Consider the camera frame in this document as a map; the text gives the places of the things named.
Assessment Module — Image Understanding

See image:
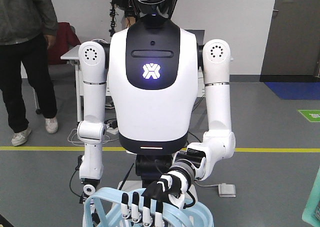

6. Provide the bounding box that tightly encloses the robot hand image right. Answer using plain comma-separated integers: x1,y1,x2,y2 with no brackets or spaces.
122,169,196,227

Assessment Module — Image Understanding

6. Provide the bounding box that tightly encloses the teal goji berry bag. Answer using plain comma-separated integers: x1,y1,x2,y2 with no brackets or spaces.
302,170,320,227

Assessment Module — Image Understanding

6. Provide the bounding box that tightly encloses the white robot arm image right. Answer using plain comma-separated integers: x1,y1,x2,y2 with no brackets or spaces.
169,39,236,184

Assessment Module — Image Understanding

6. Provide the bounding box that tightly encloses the white robot arm image left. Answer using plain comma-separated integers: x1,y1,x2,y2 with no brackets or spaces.
77,41,107,204

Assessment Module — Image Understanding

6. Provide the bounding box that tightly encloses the blue basket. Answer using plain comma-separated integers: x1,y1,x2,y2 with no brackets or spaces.
82,187,214,227

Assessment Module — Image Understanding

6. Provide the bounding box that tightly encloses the white floor pedal box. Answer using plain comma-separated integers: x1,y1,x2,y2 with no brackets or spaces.
218,183,236,198

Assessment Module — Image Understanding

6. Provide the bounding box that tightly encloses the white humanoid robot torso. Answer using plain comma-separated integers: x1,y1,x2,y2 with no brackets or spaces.
107,0,198,155

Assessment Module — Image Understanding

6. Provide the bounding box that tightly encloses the seated person grey jacket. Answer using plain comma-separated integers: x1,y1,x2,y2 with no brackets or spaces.
0,0,58,146

